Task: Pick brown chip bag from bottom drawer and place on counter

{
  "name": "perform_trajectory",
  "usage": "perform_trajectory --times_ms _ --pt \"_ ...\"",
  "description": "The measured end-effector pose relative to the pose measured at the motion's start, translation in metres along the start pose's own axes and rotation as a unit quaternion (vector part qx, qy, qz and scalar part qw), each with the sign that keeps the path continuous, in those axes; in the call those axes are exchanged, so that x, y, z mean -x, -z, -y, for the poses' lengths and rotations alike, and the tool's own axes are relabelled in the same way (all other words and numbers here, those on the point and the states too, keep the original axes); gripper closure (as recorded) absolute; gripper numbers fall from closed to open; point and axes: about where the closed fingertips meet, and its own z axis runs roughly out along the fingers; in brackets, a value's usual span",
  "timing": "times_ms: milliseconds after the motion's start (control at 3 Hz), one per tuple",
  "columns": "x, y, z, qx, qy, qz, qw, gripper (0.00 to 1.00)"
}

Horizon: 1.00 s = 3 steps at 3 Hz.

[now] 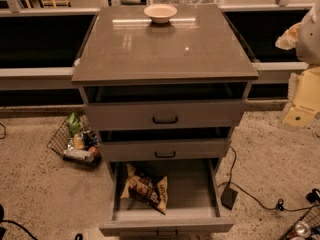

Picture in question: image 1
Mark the grey top drawer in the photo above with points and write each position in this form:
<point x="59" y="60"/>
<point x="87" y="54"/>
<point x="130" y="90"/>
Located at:
<point x="137" y="107"/>

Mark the grey drawer cabinet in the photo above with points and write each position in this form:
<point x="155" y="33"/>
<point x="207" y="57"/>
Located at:
<point x="196" y="46"/>

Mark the black wire basket right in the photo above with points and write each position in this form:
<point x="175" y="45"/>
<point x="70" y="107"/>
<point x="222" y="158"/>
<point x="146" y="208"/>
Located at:
<point x="312" y="217"/>

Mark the yellow bottle in basket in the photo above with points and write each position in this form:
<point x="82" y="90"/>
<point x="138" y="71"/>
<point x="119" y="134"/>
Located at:
<point x="79" y="142"/>

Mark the beige bowl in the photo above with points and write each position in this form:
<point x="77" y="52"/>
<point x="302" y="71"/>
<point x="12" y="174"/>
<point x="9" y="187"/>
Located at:
<point x="160" y="13"/>

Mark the grey drawer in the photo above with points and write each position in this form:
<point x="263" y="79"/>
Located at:
<point x="137" y="107"/>
<point x="193" y="202"/>
<point x="164" y="144"/>

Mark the brown chip bag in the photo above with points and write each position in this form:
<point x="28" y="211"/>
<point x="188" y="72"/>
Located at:
<point x="141" y="186"/>

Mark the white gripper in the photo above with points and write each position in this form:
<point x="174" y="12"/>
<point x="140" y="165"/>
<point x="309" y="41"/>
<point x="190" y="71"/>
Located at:
<point x="309" y="40"/>

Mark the black wire basket left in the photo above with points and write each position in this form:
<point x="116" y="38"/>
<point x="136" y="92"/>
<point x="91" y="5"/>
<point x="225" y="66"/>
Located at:
<point x="59" y="142"/>

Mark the silver can in basket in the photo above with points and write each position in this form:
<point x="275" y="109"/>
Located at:
<point x="81" y="155"/>

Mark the grey bottom drawer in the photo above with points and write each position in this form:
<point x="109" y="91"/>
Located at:
<point x="193" y="202"/>

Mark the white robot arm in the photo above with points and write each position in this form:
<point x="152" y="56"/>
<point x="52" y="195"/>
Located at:
<point x="308" y="45"/>

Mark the black power adapter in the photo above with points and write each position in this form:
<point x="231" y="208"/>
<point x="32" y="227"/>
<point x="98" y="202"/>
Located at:
<point x="228" y="197"/>

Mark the green lettuce toy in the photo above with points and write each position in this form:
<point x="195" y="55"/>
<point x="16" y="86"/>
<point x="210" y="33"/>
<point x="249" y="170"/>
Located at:
<point x="74" y="124"/>

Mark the silver can right basket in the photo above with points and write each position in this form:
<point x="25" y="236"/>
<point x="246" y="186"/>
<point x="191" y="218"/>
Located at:
<point x="302" y="229"/>

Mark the black wire basket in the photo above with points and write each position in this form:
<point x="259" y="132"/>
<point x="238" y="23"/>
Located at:
<point x="312" y="217"/>
<point x="59" y="142"/>

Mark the grey middle drawer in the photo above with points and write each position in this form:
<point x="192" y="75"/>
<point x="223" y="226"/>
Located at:
<point x="164" y="144"/>

